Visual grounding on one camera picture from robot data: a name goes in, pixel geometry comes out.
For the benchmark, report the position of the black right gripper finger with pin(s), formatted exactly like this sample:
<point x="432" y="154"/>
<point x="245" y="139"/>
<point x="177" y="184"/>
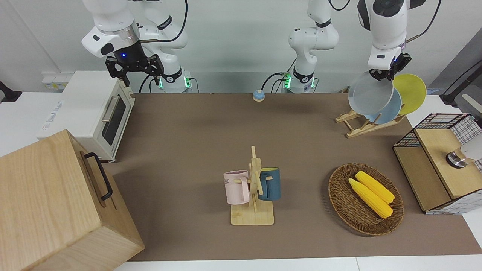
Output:
<point x="115" y="67"/>
<point x="158" y="69"/>

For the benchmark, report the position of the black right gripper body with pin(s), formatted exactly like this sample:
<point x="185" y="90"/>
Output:
<point x="131" y="56"/>

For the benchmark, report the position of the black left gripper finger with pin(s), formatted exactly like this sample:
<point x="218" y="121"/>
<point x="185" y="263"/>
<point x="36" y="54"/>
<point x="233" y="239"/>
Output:
<point x="388" y="75"/>
<point x="375" y="74"/>

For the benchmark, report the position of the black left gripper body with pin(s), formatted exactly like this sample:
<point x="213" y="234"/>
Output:
<point x="403" y="62"/>

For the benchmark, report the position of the gray plate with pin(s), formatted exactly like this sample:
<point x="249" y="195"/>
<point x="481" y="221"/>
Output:
<point x="369" y="94"/>

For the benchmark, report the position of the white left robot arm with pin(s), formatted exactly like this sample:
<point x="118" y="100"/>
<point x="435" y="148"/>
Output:
<point x="388" y="22"/>

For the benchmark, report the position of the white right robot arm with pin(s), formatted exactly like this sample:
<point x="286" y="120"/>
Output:
<point x="113" y="19"/>

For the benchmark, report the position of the yellow plate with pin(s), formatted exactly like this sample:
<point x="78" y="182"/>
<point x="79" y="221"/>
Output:
<point x="412" y="92"/>

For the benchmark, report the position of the light blue plate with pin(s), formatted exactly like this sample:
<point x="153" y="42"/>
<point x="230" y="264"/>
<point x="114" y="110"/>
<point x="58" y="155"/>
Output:
<point x="391" y="109"/>

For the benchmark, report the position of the wooden plate rack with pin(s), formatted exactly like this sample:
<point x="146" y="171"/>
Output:
<point x="363" y="130"/>

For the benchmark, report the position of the wooden mug rack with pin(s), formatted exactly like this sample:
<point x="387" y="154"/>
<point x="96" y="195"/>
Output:
<point x="252" y="214"/>

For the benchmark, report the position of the white toaster oven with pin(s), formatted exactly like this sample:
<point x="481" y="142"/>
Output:
<point x="83" y="101"/>

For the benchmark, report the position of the brown table mat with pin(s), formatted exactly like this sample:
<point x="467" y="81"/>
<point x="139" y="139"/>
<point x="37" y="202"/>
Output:
<point x="188" y="131"/>

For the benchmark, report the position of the small blue call bell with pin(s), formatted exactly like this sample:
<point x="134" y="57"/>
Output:
<point x="258" y="96"/>

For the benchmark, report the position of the yellow corn cob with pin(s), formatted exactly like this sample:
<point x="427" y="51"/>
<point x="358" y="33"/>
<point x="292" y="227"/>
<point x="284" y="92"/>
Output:
<point x="371" y="199"/>
<point x="376" y="187"/>

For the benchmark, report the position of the brown wicker basket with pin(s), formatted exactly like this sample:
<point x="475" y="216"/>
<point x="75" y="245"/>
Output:
<point x="346" y="203"/>

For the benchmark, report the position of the pink mug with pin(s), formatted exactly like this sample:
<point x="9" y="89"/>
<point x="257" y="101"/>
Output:
<point x="235" y="188"/>

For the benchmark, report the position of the dark blue mug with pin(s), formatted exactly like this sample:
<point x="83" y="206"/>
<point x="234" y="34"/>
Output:
<point x="271" y="186"/>

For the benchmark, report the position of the large wooden box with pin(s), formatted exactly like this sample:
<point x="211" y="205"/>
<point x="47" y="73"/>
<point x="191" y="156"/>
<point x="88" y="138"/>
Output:
<point x="49" y="207"/>

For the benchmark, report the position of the black clamp mount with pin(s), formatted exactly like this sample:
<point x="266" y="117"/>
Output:
<point x="7" y="94"/>

